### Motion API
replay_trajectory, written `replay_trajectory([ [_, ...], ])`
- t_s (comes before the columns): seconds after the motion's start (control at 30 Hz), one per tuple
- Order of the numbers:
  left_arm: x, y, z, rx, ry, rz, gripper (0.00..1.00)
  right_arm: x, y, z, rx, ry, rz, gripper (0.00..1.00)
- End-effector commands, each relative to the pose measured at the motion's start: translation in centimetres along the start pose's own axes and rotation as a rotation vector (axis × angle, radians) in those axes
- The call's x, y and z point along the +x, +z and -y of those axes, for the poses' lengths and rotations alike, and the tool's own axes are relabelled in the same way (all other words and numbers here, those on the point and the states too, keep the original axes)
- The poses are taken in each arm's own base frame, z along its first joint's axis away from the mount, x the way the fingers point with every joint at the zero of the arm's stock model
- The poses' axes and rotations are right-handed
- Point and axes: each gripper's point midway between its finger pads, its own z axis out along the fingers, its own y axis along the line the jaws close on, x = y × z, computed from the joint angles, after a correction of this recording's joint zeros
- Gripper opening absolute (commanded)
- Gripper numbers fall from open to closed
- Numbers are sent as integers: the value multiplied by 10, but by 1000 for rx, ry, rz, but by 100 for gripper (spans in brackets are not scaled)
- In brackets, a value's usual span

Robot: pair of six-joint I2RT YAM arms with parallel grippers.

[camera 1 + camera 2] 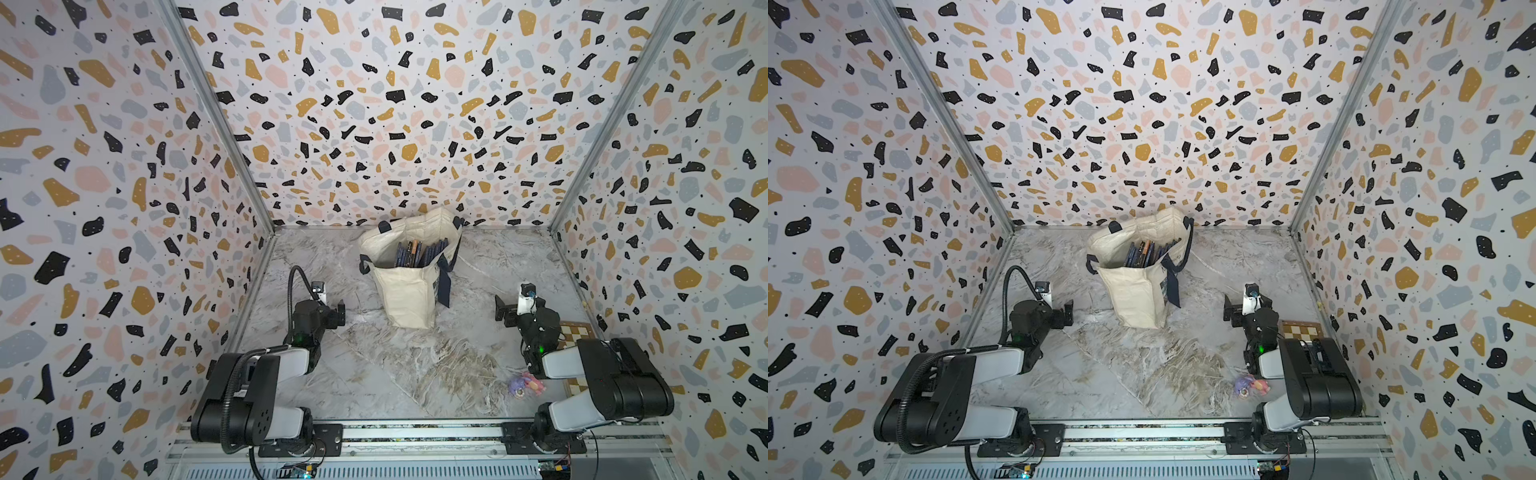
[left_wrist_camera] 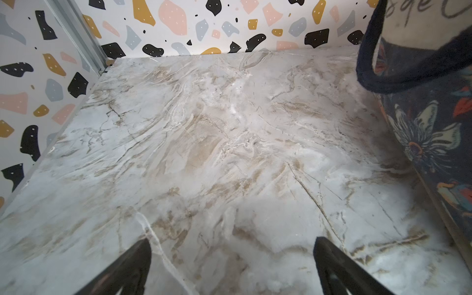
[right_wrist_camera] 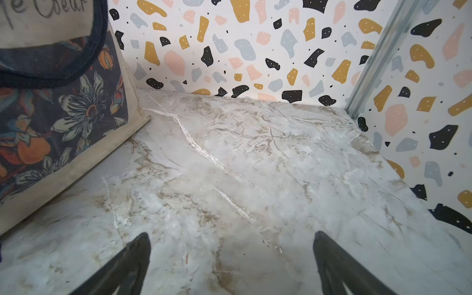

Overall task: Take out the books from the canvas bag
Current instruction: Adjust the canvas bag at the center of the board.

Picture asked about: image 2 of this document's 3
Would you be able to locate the beige canvas floral tote bag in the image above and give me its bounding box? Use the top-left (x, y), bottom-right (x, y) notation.
top-left (356, 1), bottom-right (472, 266)

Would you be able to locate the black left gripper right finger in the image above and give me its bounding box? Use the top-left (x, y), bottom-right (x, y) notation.
top-left (313, 237), bottom-right (393, 295)

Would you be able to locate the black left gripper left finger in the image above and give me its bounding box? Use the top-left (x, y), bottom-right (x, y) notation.
top-left (77, 238), bottom-right (152, 295)

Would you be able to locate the aluminium corner frame post left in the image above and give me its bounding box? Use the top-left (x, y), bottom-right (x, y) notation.
top-left (45, 0), bottom-right (107, 76)

